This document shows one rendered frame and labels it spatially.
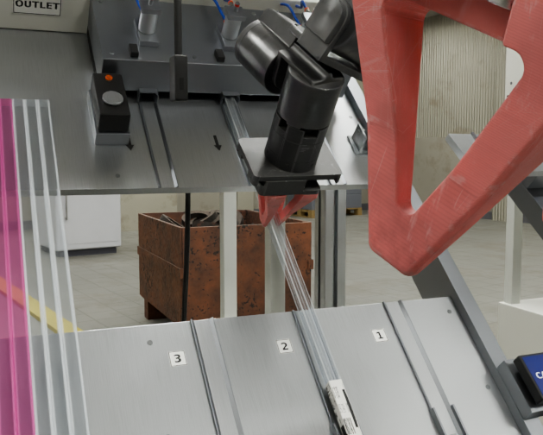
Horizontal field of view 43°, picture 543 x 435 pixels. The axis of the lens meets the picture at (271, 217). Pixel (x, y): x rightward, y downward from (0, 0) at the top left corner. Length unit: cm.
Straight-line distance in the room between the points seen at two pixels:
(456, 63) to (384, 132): 1170
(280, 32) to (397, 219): 56
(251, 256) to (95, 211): 369
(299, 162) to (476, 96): 1084
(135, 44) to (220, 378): 43
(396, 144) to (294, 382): 54
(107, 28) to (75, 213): 622
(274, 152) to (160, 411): 28
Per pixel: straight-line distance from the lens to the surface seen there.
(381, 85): 16
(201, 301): 361
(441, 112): 1199
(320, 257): 116
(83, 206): 712
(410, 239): 17
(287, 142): 70
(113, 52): 88
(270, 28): 73
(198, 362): 67
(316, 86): 67
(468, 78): 1167
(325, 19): 65
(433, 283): 86
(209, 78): 91
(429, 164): 1213
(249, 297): 370
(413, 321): 78
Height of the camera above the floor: 102
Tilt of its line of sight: 5 degrees down
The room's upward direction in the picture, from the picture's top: straight up
